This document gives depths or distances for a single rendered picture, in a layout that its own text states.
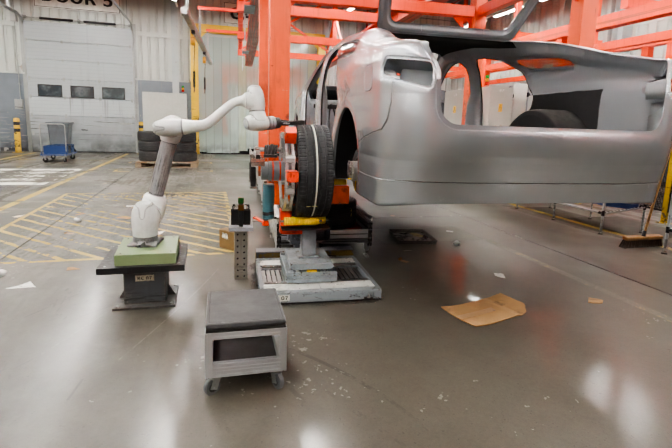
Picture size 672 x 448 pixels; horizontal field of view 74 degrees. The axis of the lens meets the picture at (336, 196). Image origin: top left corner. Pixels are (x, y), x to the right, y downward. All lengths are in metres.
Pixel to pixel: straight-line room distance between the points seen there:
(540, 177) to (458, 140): 0.55
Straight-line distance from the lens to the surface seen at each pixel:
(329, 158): 2.94
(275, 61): 3.69
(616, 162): 2.96
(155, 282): 3.15
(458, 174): 2.45
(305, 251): 3.30
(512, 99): 7.73
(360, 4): 5.96
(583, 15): 4.82
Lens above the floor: 1.20
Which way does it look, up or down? 9 degrees down
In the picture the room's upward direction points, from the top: 2 degrees clockwise
